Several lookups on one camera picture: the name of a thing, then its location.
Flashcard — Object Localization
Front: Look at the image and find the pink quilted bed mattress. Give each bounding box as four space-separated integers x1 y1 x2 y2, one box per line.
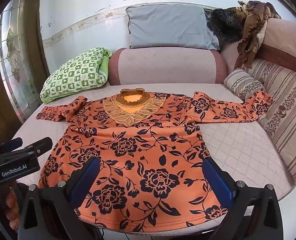
10 82 294 238

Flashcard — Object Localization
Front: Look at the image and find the pink bolster cushion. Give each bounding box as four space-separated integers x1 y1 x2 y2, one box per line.
108 47 228 86

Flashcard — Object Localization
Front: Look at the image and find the pink folded blanket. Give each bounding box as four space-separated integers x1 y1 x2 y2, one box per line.
221 17 296 68

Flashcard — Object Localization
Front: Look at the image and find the green checked pillow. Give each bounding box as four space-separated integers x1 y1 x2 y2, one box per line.
40 47 113 104

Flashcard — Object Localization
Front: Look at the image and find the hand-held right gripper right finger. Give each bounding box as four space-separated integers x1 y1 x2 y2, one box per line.
201 157 284 240

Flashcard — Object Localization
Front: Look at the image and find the black cable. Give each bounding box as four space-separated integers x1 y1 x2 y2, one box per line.
95 227 106 240

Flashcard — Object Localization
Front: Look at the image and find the person's left hand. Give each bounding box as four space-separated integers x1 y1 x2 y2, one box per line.
4 188 20 231

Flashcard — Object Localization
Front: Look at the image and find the brown ruffled scarf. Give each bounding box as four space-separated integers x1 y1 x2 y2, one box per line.
234 0 282 68

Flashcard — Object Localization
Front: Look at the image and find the wooden door with stained glass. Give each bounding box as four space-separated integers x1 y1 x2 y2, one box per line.
0 0 50 140

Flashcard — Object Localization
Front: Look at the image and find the orange floral shirt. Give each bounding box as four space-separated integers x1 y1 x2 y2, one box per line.
36 88 274 232

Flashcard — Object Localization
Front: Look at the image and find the grey pillow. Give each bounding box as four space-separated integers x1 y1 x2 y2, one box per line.
125 4 221 50

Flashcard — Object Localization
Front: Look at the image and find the small striped floral pillow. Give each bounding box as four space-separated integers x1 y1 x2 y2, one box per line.
223 68 266 101

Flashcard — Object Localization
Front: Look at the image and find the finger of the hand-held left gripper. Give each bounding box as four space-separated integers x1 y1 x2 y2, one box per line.
2 137 23 152
20 137 53 155

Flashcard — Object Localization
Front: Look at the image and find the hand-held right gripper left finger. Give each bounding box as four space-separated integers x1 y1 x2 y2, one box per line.
17 157 101 240

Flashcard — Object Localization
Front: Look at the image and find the striped floral large cushion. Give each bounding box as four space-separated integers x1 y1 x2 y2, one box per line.
243 59 296 186

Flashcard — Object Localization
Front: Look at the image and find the black fur garment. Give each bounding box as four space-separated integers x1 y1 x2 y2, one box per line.
206 7 248 53

